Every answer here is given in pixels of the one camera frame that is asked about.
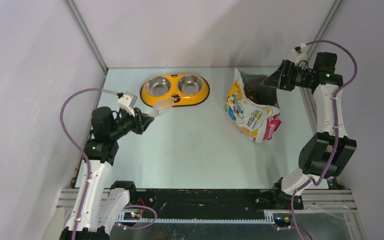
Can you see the aluminium frame rail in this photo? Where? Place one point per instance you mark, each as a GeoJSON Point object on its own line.
{"type": "Point", "coordinates": [314, 200]}

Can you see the brown pet food kibble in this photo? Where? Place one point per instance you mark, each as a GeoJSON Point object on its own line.
{"type": "Point", "coordinates": [251, 94]}

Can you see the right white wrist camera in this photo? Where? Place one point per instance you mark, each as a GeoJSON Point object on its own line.
{"type": "Point", "coordinates": [300, 53]}

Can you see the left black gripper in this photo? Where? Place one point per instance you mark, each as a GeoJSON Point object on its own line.
{"type": "Point", "coordinates": [140, 124]}

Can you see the pet food bag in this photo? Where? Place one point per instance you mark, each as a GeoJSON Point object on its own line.
{"type": "Point", "coordinates": [257, 121]}

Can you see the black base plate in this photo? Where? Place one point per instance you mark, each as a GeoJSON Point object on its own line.
{"type": "Point", "coordinates": [214, 204]}

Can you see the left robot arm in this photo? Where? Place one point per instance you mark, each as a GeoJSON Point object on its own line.
{"type": "Point", "coordinates": [88, 219]}

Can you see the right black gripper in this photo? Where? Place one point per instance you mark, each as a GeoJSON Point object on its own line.
{"type": "Point", "coordinates": [278, 80]}

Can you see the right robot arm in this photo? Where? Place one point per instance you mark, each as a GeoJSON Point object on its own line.
{"type": "Point", "coordinates": [329, 150]}

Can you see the yellow double pet bowl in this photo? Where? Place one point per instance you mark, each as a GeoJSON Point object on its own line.
{"type": "Point", "coordinates": [187, 89]}

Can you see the clear plastic scoop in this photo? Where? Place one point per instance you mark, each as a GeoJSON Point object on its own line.
{"type": "Point", "coordinates": [161, 107]}

